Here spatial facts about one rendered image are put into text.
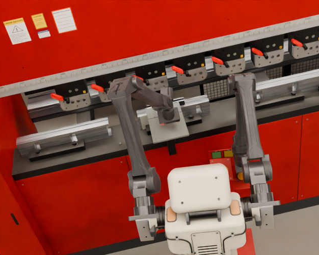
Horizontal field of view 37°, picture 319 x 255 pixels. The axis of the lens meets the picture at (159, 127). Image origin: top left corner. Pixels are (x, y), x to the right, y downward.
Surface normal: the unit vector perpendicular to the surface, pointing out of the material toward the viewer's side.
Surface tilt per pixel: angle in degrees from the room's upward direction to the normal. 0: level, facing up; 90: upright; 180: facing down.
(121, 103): 64
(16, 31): 90
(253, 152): 36
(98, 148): 0
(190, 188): 48
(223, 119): 0
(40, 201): 90
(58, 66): 90
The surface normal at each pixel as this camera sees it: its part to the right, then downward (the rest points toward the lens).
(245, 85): -0.08, -0.21
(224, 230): -0.01, 0.56
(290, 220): -0.15, -0.73
